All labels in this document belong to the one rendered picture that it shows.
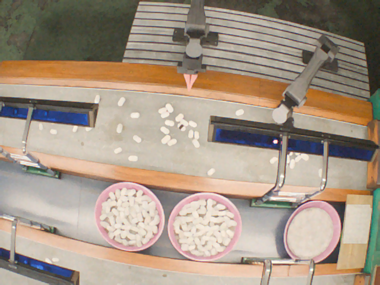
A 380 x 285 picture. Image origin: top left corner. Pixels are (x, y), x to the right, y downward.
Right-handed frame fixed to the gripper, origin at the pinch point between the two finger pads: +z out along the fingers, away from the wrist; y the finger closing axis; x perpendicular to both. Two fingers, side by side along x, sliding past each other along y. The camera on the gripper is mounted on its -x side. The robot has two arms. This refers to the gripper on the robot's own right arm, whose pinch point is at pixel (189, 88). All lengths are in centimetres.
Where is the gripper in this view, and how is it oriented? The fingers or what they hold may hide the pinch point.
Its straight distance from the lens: 156.4
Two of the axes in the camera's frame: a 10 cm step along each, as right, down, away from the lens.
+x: 0.6, -4.2, 9.1
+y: 9.9, 1.2, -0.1
